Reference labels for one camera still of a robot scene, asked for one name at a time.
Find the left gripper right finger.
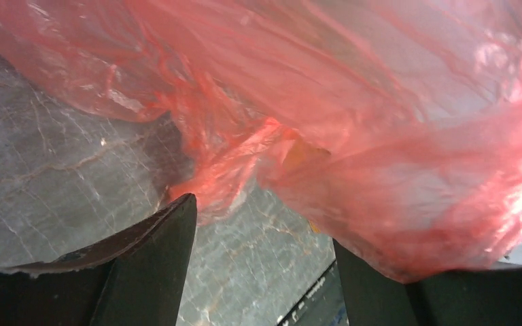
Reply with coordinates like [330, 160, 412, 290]
[334, 242, 522, 325]

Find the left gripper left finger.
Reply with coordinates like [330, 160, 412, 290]
[0, 194, 197, 325]

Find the red plastic trash bag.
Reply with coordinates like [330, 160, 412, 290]
[0, 1, 522, 283]

